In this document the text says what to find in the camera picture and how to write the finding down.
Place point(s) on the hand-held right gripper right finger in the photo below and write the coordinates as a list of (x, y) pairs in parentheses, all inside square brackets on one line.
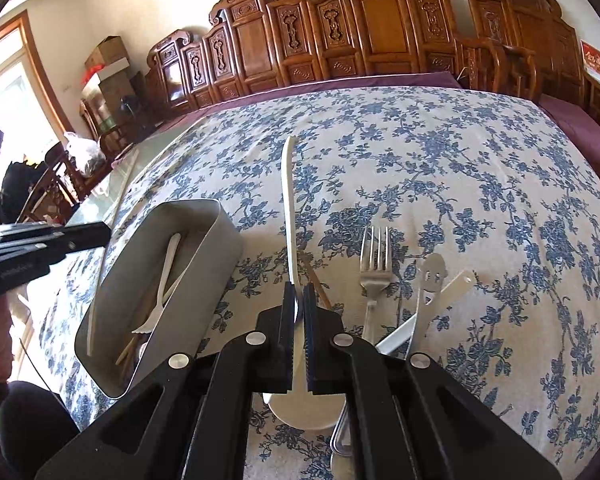
[(309, 340)]

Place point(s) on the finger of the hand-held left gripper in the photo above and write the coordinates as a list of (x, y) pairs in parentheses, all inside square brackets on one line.
[(75, 240), (25, 230)]

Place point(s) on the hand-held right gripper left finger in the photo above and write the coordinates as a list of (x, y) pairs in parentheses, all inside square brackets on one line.
[(280, 340)]

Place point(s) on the white plastic fork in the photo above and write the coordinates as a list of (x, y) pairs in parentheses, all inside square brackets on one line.
[(167, 270)]

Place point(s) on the rectangular metal tin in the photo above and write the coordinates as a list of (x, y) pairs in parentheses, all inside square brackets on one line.
[(200, 260)]

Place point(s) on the black clothing pile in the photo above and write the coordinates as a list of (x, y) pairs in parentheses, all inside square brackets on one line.
[(17, 190)]

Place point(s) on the wooden chair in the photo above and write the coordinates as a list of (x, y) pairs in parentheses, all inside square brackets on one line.
[(55, 185), (100, 130)]

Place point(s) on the dark wooden chopstick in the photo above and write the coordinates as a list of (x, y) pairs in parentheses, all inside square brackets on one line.
[(316, 281)]

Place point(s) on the clear plastic bag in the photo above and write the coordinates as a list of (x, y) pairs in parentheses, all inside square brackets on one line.
[(85, 152)]

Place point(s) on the pale fork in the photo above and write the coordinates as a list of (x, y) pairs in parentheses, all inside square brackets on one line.
[(375, 275)]

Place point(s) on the wooden cabinet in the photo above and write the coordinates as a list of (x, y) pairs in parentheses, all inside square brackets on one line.
[(115, 100)]

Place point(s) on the smiley face metal spoon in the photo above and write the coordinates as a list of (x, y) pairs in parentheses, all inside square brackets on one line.
[(434, 261)]

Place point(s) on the person's dark trousers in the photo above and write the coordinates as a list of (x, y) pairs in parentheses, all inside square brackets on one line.
[(35, 425)]

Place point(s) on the white box with red contents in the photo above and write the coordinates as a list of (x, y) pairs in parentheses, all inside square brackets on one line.
[(105, 72)]

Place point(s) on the brown cardboard box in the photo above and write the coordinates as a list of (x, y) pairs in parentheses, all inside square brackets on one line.
[(105, 51)]

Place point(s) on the blue floral tablecloth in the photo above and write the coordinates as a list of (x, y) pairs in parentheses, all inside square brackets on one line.
[(430, 160)]

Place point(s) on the purple sofa cushion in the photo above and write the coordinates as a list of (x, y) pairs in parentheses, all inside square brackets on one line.
[(380, 79)]

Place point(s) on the carved wooden sofa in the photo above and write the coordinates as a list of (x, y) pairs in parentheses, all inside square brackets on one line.
[(380, 20)]

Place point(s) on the purple armchair cushion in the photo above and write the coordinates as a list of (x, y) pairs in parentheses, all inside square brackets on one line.
[(590, 130)]

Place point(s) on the carved wooden armchair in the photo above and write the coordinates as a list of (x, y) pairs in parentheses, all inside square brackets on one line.
[(525, 15)]

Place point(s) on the red desk calendar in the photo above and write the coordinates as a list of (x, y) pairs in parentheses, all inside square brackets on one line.
[(597, 62)]

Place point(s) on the wooden door frame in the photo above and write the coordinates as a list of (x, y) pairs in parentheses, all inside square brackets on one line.
[(35, 60)]

